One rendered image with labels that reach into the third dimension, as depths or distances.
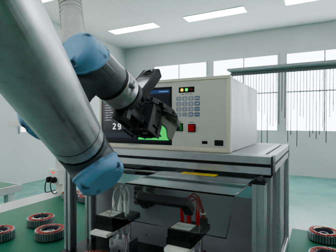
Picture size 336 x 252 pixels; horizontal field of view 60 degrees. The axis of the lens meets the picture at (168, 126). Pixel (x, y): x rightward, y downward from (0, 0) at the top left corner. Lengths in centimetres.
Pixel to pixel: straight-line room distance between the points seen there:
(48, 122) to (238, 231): 73
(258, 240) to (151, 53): 780
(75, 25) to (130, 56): 663
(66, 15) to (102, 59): 173
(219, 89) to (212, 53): 683
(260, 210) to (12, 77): 61
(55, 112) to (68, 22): 187
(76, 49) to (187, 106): 41
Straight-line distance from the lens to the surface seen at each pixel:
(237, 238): 96
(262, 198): 74
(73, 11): 224
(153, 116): 63
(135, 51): 868
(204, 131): 80
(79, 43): 50
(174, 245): 80
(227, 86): 78
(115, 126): 94
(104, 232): 90
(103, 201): 117
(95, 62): 49
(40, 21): 27
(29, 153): 635
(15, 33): 26
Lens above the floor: 120
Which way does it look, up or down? 1 degrees down
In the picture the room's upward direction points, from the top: straight up
